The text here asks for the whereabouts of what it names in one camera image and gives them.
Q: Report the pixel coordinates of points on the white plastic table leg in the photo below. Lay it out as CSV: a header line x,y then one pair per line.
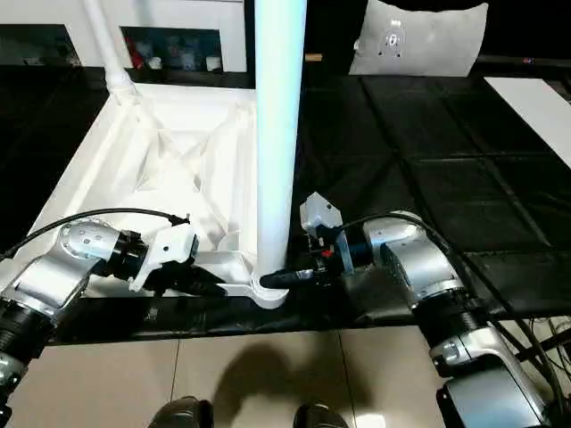
x,y
105,44
276,134

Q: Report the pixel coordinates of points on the white plastic table top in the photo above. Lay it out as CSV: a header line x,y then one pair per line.
x,y
111,147

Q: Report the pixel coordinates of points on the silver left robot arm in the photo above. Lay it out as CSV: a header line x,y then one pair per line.
x,y
49,276

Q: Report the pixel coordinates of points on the dark left robot foot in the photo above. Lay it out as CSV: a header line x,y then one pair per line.
x,y
183,414

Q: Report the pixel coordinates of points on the dark robot foot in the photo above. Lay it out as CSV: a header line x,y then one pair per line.
x,y
321,417
183,414

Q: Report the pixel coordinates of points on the dark right robot foot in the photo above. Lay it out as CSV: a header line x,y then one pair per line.
x,y
321,417

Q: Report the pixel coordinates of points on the black work mat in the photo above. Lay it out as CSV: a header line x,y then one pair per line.
x,y
446,134

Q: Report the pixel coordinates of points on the small white cup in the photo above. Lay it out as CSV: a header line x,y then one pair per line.
x,y
213,62
154,62

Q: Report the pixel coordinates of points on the black furniture with yellow label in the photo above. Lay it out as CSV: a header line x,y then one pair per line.
x,y
330,27

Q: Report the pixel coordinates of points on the white glass-door cabinet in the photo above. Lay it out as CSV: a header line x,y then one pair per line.
x,y
232,31

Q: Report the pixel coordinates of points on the white flat board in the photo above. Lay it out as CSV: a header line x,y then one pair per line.
x,y
535,111

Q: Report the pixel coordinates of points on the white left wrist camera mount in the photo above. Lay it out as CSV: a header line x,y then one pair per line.
x,y
171,245

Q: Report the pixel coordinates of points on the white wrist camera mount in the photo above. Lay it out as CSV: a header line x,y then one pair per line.
x,y
171,245
321,211

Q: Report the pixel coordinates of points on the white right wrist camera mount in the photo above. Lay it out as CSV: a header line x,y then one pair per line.
x,y
321,211

